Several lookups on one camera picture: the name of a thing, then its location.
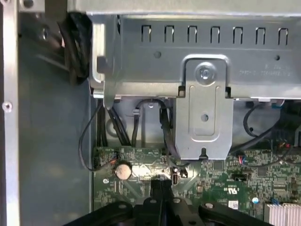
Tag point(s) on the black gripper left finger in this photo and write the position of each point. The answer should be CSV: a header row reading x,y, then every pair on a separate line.
x,y
157,207

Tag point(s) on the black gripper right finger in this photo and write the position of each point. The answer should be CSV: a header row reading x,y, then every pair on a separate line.
x,y
168,207

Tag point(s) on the internal USB port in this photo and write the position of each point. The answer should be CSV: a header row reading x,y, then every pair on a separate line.
x,y
176,179

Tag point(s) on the round coin battery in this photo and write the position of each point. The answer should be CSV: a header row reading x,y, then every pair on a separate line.
x,y
123,172

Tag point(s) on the green motherboard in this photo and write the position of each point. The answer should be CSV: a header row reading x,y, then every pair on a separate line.
x,y
223,188

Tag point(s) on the silver chipset heatsink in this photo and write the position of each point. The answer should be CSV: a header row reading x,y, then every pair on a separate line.
x,y
282,212

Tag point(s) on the black open PC case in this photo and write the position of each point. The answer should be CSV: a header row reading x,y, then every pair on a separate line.
x,y
47,141

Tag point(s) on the grey metal drive cage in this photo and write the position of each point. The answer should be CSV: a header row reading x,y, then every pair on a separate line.
x,y
164,47

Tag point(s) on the grey metal cage bracket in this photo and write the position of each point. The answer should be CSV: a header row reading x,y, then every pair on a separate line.
x,y
204,131

